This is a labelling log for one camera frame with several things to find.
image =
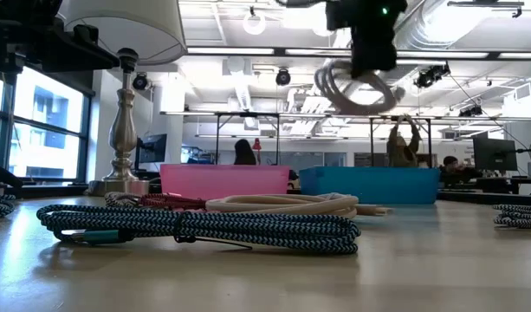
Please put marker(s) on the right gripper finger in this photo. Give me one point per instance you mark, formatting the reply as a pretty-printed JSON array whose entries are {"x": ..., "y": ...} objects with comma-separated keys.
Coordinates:
[
  {"x": 361, "y": 68},
  {"x": 384, "y": 64}
]

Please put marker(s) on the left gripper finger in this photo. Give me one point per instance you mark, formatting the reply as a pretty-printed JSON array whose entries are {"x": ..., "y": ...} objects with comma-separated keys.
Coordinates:
[{"x": 109, "y": 60}]

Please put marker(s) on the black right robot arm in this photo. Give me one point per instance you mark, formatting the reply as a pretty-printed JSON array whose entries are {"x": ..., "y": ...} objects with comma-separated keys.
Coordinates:
[{"x": 369, "y": 13}]

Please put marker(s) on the silver table lamp white shade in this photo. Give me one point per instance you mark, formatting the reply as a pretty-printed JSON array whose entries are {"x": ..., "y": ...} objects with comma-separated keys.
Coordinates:
[{"x": 123, "y": 130}]

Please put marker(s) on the person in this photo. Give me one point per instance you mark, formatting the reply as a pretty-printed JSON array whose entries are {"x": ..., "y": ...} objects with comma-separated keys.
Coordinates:
[
  {"x": 451, "y": 167},
  {"x": 244, "y": 154},
  {"x": 401, "y": 154}
]

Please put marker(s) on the black computer monitor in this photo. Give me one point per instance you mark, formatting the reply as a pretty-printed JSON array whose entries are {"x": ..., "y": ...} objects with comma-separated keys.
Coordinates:
[
  {"x": 154, "y": 149},
  {"x": 494, "y": 154}
]

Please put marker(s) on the blue plastic bin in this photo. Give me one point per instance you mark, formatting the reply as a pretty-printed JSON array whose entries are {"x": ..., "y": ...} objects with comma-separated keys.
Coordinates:
[{"x": 369, "y": 186}]

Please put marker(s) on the small red desk lamp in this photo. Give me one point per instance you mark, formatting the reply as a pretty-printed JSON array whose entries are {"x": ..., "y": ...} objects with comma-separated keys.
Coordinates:
[{"x": 257, "y": 145}]

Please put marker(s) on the pink plastic bin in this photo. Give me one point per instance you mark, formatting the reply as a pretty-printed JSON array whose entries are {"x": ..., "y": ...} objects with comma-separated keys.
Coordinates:
[{"x": 224, "y": 182}]

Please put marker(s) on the black hanging camera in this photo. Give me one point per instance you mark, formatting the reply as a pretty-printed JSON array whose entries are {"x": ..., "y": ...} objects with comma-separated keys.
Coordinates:
[
  {"x": 283, "y": 77},
  {"x": 429, "y": 77},
  {"x": 470, "y": 111},
  {"x": 140, "y": 81}
]

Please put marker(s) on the silver ventilation duct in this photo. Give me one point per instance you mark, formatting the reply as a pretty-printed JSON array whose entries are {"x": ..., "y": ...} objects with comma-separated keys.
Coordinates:
[{"x": 421, "y": 30}]

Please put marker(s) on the black metal rig frame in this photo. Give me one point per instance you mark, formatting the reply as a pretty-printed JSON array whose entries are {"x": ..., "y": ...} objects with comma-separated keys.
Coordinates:
[
  {"x": 247, "y": 115},
  {"x": 371, "y": 143}
]

